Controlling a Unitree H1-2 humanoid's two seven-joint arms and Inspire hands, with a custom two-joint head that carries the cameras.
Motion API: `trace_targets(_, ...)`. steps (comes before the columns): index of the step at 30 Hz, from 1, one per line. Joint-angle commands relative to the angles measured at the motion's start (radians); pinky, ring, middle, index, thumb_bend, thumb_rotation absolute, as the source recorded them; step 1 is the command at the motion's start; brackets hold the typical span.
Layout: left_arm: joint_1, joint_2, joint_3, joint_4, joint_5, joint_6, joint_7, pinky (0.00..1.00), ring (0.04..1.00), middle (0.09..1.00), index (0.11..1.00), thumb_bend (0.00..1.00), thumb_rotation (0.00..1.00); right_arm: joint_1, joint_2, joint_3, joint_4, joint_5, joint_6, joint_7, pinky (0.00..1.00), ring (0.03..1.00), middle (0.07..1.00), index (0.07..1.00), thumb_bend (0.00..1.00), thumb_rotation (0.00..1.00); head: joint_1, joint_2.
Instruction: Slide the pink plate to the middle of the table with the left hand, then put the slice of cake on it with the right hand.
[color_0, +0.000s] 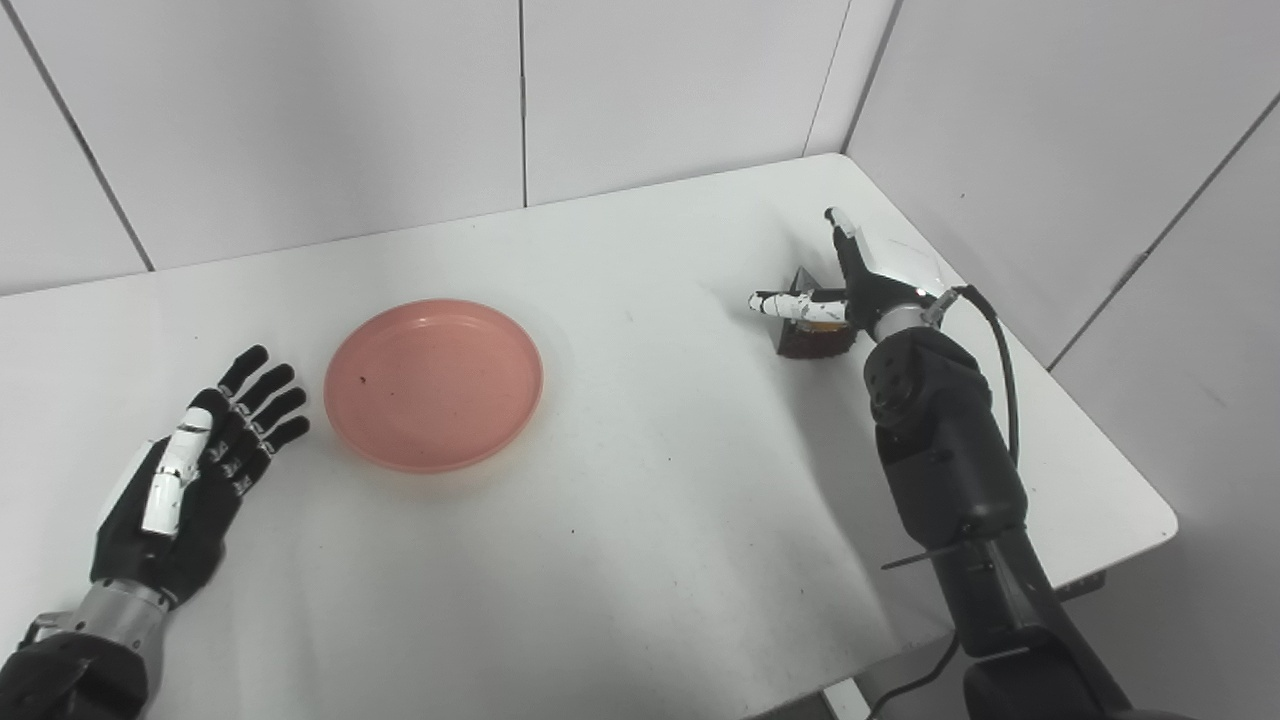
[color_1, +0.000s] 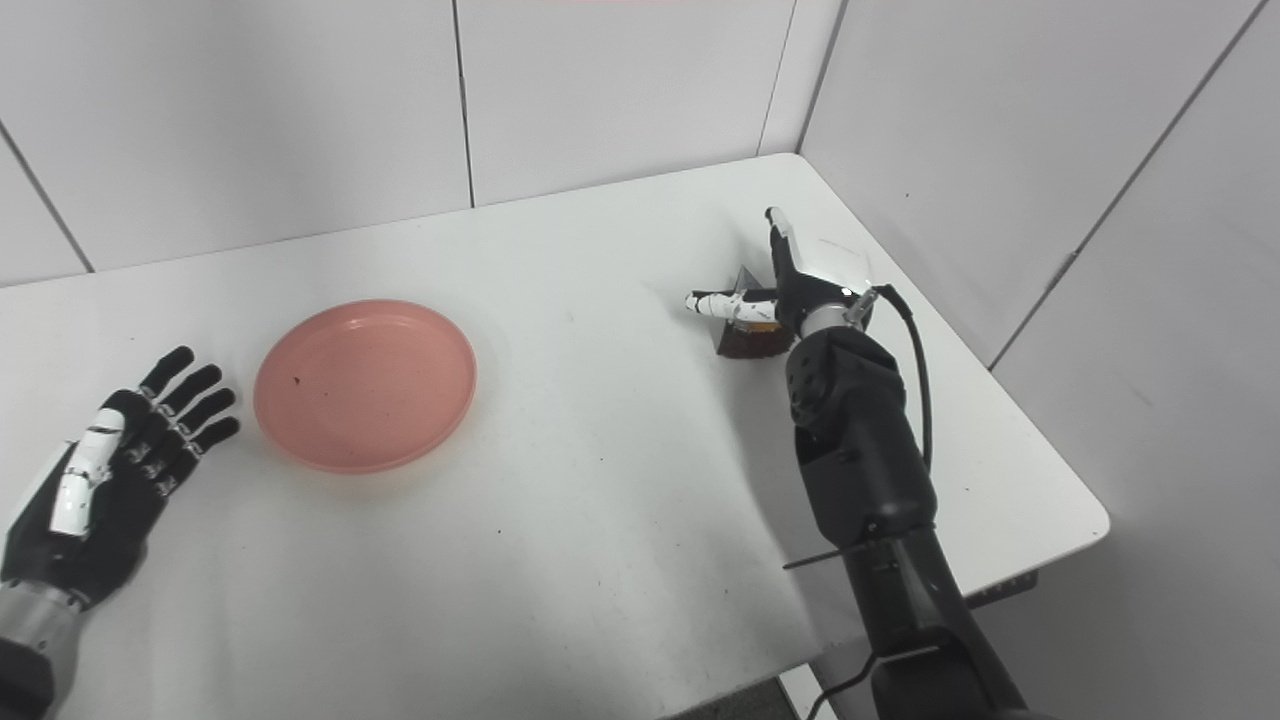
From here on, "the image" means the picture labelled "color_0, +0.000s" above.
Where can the white table leg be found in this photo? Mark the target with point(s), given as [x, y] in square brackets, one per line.
[845, 700]

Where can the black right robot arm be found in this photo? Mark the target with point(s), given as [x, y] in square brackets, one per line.
[945, 450]

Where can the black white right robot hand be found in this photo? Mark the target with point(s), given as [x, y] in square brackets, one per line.
[885, 275]

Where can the chocolate cake slice with fruit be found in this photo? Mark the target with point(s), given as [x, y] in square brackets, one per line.
[815, 342]

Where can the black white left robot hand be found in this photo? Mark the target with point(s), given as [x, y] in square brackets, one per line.
[190, 530]

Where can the pink round plate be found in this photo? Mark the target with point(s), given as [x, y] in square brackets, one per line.
[430, 385]

